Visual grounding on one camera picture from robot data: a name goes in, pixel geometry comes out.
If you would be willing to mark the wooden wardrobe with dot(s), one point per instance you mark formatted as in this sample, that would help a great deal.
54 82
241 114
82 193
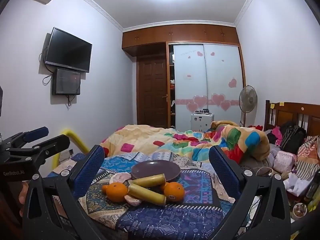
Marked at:
150 38

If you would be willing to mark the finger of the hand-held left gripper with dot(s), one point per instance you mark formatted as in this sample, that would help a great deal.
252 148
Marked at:
53 145
36 133

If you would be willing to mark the round container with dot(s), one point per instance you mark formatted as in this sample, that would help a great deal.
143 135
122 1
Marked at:
300 209

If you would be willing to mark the white plastic bag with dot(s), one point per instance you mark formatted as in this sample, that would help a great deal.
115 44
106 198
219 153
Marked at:
298 183

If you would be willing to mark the colourful patchwork blanket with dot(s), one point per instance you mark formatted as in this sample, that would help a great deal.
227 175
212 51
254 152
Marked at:
150 135

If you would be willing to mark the small black wall monitor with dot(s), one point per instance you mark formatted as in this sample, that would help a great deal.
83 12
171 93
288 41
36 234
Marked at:
66 81

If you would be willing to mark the pink heart stickers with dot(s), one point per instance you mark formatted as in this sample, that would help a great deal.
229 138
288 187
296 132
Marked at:
200 101

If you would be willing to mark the wooden headboard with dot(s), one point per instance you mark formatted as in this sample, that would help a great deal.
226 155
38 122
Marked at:
290 115

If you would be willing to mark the white appliance box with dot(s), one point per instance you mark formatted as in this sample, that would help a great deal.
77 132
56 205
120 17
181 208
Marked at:
201 122

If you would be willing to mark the large orange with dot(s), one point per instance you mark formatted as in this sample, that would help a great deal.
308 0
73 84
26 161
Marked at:
116 192
175 192

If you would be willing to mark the frosted glass sliding door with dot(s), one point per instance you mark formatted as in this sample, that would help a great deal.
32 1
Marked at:
190 80
222 70

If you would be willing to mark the magenta garment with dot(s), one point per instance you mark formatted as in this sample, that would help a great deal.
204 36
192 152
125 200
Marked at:
277 135

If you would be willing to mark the light pink pouch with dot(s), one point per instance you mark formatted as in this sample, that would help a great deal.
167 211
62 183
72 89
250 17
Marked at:
285 161

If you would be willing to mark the blue patterned bedsheet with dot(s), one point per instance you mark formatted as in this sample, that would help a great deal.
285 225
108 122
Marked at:
175 215

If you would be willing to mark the brown wooden door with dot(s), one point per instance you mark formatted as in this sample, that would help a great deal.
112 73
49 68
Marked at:
152 92

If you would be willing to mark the dark hanging cloth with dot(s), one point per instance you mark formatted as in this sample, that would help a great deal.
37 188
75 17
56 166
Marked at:
1 100

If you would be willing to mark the striped bag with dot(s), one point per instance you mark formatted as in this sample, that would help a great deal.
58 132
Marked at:
308 160

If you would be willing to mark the yellow banana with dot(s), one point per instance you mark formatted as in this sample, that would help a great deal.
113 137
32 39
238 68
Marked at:
147 181
147 195

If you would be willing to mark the grey cloth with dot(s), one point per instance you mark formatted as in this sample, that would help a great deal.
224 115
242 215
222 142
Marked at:
255 166

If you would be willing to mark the brown round plate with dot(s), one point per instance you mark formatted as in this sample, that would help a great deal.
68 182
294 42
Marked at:
155 171

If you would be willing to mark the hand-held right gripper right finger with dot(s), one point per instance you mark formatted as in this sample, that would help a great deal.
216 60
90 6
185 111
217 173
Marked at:
222 172

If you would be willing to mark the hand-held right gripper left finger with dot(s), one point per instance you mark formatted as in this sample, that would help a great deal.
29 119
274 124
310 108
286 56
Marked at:
88 172

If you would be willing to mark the black wall television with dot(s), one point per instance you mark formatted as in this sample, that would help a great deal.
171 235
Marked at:
67 50

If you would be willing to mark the black bag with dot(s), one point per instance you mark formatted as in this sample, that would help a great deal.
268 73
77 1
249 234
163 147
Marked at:
292 137

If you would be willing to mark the standing fan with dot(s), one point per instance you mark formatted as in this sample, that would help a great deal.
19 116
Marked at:
248 97

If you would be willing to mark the small jars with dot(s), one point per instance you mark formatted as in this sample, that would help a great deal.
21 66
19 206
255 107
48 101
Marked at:
203 111

